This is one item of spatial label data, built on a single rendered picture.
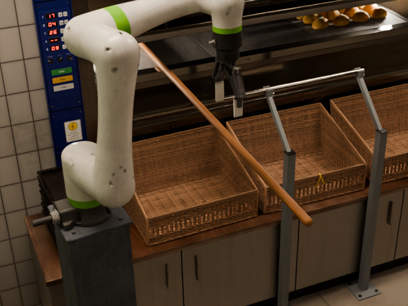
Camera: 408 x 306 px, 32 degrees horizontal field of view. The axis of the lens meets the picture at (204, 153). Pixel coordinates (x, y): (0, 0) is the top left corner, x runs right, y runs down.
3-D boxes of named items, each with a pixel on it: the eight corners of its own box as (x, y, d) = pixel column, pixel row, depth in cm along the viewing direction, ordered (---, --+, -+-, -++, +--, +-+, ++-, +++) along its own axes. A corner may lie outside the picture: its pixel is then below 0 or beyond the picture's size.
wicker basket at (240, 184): (114, 193, 351) (109, 146, 337) (217, 168, 370) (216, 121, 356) (147, 248, 312) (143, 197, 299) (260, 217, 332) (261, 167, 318)
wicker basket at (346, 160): (223, 167, 371) (223, 120, 358) (317, 146, 389) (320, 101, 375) (263, 216, 332) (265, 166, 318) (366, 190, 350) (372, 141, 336)
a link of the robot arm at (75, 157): (85, 218, 216) (78, 164, 206) (59, 197, 226) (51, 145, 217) (120, 202, 223) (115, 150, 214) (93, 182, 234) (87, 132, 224)
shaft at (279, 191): (314, 226, 225) (314, 218, 223) (305, 229, 224) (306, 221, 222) (142, 44, 361) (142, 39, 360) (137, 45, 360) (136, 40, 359)
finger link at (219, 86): (215, 82, 234) (214, 82, 234) (216, 102, 237) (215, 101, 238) (223, 81, 235) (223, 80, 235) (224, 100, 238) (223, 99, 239)
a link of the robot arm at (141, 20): (133, 46, 207) (128, 10, 201) (112, 36, 215) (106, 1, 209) (225, 10, 226) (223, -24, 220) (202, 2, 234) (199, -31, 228)
